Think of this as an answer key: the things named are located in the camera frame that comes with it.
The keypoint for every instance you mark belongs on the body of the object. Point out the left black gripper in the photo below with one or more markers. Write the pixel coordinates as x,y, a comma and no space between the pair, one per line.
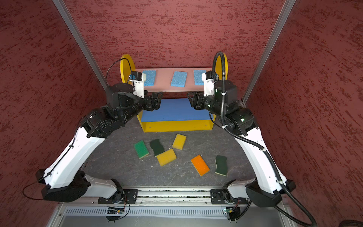
155,101

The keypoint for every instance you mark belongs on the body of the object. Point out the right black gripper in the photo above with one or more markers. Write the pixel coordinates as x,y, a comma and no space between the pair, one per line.
195,100

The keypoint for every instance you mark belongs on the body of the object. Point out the blue sponge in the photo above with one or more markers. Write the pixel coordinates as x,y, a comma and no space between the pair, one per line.
197,74
150,78
179,79

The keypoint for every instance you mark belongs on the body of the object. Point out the yellow sponge back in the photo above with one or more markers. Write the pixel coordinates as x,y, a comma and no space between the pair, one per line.
179,142

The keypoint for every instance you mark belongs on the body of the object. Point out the yellow sponge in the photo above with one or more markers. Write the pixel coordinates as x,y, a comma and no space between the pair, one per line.
179,142
166,157

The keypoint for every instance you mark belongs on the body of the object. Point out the orange sponge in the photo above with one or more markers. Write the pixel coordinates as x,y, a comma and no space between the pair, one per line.
200,165

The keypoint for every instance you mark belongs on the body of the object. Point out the yellow sponge front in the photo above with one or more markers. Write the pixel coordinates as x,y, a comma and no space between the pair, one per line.
166,157

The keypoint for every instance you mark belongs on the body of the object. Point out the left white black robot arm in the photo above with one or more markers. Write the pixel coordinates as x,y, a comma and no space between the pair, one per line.
63,180

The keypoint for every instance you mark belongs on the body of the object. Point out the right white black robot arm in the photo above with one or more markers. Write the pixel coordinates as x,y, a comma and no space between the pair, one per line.
265,189

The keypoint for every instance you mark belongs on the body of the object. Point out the yellow shelf with coloured boards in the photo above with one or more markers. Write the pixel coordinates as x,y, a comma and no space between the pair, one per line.
174,114

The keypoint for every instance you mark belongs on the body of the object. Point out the bright green sponge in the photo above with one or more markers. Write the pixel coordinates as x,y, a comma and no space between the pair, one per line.
141,149

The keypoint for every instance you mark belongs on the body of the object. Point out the dark green wavy sponge left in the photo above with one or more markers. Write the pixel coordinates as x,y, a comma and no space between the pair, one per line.
157,147

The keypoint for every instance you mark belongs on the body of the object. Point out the dark green wavy sponge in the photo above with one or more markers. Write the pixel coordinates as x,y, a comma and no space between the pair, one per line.
221,165
157,147

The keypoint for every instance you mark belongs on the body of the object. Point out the dark green wavy sponge right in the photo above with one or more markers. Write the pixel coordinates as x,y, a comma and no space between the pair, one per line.
221,165

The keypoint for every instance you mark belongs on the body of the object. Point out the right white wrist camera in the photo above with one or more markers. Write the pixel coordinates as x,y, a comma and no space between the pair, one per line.
209,78

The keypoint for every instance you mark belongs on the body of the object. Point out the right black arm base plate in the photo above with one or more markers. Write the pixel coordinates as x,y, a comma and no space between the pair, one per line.
220,196

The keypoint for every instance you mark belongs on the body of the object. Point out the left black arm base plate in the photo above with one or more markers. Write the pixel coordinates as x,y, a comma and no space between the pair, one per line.
125,196

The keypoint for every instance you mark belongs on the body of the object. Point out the aluminium rail frame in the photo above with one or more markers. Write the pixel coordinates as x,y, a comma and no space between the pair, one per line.
164,207

